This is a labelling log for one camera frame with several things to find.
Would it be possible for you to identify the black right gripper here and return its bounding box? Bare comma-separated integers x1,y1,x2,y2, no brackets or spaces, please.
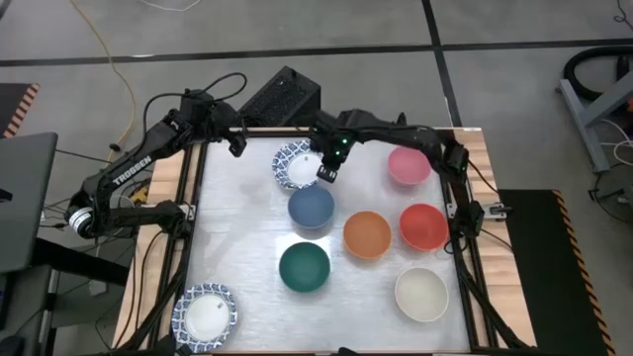
309,111,357,183

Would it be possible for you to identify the yellow cable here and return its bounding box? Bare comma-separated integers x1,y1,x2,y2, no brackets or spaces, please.
68,0,149,204

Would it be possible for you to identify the black hose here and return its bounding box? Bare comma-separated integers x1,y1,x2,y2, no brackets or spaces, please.
563,45,633,103

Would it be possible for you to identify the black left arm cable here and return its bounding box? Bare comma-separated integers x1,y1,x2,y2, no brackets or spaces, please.
142,72,248,134

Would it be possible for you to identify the blue bowl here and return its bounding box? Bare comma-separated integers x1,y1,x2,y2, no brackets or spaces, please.
287,183,336,230

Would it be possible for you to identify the black side desk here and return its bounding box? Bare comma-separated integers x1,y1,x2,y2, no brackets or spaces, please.
0,236,133,356

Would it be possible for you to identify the orange bowl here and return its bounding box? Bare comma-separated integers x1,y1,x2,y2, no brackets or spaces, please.
342,211,394,260

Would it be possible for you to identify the black hazard-striped floor mat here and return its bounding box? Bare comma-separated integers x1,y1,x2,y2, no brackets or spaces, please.
0,82,41,139
497,189,617,356

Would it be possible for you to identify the grey laptop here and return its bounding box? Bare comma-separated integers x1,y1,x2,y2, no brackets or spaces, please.
0,132,59,274

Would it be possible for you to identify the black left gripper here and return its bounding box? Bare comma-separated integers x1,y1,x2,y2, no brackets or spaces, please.
197,101,247,158

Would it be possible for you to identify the black computer tower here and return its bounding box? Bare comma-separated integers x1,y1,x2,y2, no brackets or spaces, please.
223,65,321,131

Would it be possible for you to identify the pink bowl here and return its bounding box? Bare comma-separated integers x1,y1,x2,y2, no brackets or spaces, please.
387,145,432,187

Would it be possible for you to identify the red bowl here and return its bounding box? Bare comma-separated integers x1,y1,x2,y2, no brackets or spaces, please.
399,203,450,252

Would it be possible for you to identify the black metal table frame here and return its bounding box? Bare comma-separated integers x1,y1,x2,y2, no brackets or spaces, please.
118,126,540,356

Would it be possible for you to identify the white bowl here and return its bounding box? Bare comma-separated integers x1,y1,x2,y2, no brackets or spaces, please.
394,267,450,323

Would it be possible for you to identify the teal bowl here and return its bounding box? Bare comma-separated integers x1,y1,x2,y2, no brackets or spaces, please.
278,241,331,294

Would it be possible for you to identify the grey metal stand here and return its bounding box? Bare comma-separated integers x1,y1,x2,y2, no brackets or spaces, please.
558,68,633,174

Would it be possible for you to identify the blue patterned paper plate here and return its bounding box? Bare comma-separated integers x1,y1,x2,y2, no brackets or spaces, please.
271,139,325,191
170,282,238,354

